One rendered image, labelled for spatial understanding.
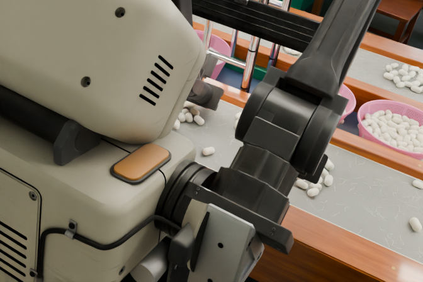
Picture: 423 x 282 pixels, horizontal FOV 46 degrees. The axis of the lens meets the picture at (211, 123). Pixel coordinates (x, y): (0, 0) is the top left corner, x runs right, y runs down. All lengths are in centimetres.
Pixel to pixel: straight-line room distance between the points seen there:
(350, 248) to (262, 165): 65
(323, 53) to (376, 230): 71
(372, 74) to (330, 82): 130
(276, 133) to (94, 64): 21
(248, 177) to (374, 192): 86
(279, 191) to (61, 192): 22
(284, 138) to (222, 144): 81
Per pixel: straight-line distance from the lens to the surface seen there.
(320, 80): 60
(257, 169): 52
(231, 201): 51
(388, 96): 173
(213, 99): 138
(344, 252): 114
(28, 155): 52
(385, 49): 205
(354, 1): 66
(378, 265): 115
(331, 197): 129
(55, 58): 50
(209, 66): 130
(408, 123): 171
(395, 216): 132
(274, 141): 54
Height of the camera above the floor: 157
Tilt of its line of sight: 36 degrees down
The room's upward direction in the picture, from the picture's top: 10 degrees clockwise
